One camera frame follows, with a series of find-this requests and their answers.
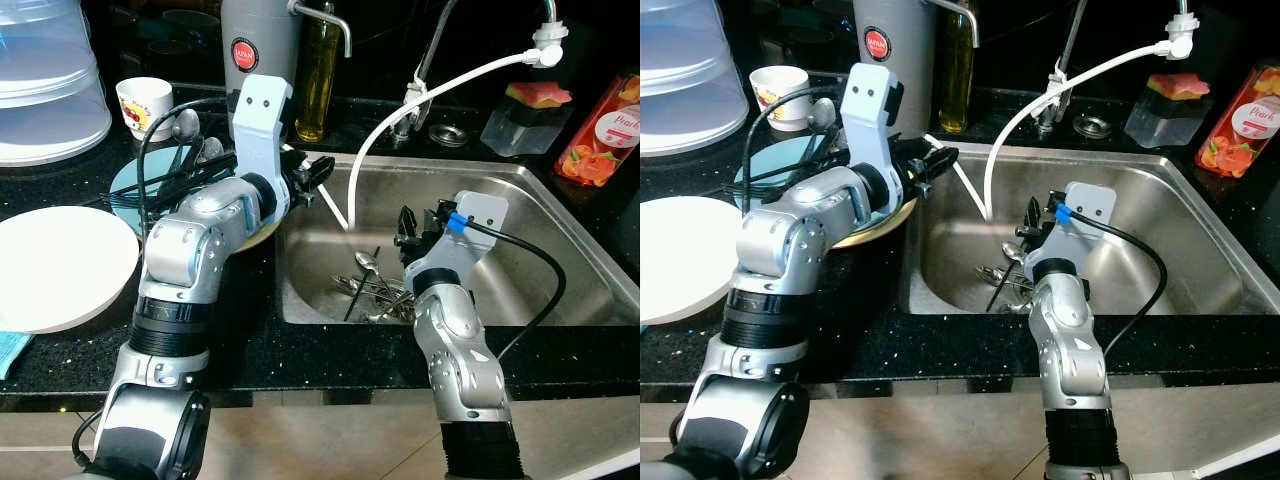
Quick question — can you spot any black chopstick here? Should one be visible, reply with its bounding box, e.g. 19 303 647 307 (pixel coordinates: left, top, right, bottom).
740 155 851 196
150 140 216 201
985 262 1017 314
110 160 236 206
343 268 377 323
770 135 846 186

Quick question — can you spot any large metal spoon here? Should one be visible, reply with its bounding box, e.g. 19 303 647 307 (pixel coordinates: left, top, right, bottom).
165 108 203 199
800 97 841 186

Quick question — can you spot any yellow plate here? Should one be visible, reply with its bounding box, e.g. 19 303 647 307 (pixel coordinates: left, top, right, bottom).
108 150 283 251
735 135 918 251

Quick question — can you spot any olive oil glass bottle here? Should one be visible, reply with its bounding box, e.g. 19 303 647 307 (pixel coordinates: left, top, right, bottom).
935 0 976 134
295 0 341 143

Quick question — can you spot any chrome faucet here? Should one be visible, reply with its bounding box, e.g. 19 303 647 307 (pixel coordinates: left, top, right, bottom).
1035 0 1193 133
393 0 558 143

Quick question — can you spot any grey water filter canister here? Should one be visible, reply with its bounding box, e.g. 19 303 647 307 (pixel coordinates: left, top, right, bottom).
852 0 979 136
220 0 353 131

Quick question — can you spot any clear plastic sponge holder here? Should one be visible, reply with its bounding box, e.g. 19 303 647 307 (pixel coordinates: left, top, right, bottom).
1123 92 1213 149
480 100 573 158

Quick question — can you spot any stainless steel sink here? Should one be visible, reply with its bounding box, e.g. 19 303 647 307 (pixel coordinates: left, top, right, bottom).
275 150 641 329
900 140 1280 316

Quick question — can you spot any white cartoon print mug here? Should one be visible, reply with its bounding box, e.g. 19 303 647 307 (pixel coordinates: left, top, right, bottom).
116 77 176 143
750 66 811 131

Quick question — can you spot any red yellow sponge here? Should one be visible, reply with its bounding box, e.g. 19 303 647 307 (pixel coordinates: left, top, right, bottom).
505 82 573 109
1147 72 1213 101

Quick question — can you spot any peach soap bottle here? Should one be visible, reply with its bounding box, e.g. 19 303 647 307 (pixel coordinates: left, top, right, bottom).
555 70 641 188
1195 60 1280 179

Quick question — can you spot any white faucet diverter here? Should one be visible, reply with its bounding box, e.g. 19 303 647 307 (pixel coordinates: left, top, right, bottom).
530 20 569 69
1165 10 1201 61

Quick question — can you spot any grey cabinet door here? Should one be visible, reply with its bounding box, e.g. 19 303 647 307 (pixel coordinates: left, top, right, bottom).
1130 380 1280 471
810 385 1051 480
520 390 641 480
205 395 446 480

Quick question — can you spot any white tiered plastic container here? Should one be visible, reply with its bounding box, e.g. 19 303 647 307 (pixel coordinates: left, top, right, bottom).
640 0 753 156
0 0 113 166

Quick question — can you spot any white bowl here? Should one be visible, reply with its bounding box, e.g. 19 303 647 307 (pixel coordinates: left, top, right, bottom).
640 195 746 326
0 205 141 334

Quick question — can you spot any teal cloth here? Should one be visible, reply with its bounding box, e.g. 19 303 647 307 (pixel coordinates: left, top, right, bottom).
0 330 36 381

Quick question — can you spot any grey cabinet drawer front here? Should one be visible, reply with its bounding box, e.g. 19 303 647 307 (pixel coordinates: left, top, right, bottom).
0 412 76 449
0 448 71 480

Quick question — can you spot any white hose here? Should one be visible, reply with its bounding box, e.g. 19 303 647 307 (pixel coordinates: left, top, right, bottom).
283 48 549 234
922 38 1181 223

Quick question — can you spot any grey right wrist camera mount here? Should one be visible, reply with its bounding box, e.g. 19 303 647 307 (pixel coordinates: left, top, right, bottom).
1025 182 1118 281
405 192 509 291

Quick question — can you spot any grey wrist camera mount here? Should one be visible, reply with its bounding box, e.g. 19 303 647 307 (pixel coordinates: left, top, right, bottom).
840 62 906 211
230 75 296 216
1025 182 1118 281
405 192 509 291

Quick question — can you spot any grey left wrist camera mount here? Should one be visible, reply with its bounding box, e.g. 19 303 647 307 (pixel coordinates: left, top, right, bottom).
230 75 296 216
840 62 906 211

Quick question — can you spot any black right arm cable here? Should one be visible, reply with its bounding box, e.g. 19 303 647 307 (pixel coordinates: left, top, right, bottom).
1058 203 1169 358
448 213 569 361

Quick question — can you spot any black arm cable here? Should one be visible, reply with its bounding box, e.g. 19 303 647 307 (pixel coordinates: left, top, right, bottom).
741 85 851 216
448 213 569 361
136 95 243 239
1058 203 1169 358

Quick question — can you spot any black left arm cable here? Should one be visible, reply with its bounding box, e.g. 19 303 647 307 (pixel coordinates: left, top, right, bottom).
741 85 851 216
136 95 243 239

